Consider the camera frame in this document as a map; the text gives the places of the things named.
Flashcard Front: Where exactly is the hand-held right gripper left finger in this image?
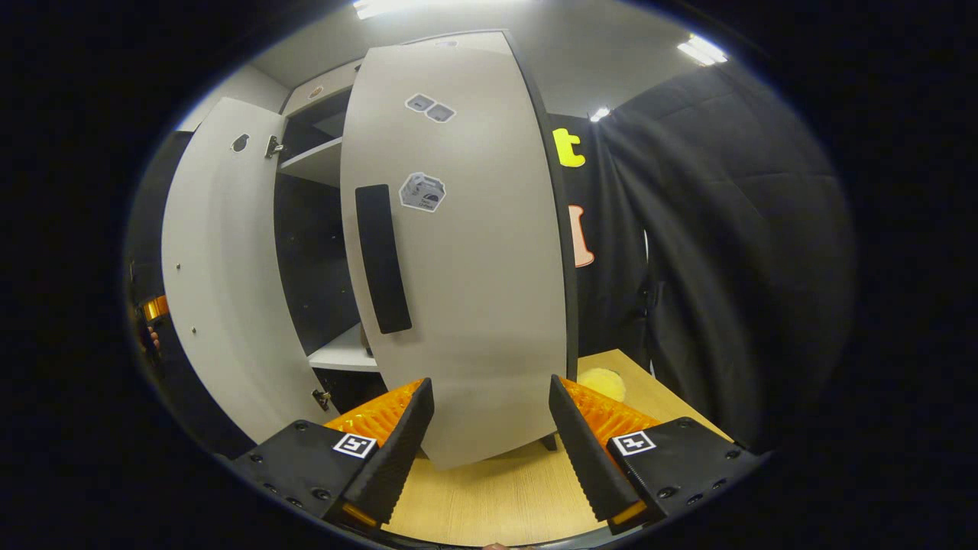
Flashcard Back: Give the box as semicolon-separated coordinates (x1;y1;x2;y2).
229;377;436;531

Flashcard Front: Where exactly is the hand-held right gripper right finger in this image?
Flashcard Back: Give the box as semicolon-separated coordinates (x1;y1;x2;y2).
548;374;767;535

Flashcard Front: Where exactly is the grey cabinet door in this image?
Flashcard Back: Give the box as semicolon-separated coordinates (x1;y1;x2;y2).
160;97;341;444
340;31;579;471

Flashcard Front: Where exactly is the grey shoe cabinet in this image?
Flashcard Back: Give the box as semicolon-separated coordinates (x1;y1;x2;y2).
273;31;579;453

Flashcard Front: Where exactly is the yellow fluffy ball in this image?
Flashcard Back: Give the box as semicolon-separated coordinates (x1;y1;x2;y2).
577;367;627;403

